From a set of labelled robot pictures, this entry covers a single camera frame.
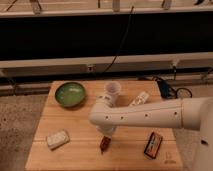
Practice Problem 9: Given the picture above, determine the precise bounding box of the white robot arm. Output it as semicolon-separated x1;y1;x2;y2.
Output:
89;95;213;171

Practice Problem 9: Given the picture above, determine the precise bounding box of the green ceramic bowl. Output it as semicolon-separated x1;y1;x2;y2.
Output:
55;82;86;107

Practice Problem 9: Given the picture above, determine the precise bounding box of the wooden board table top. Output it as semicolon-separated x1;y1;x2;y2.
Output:
25;81;182;171

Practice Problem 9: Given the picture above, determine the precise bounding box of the white plastic bottle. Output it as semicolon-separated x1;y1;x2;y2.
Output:
130;91;149;106

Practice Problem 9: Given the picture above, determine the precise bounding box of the white sponge block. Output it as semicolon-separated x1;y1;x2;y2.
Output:
46;130;70;150

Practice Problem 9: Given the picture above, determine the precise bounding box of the black hanging cable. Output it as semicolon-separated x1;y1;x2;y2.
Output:
101;4;135;74

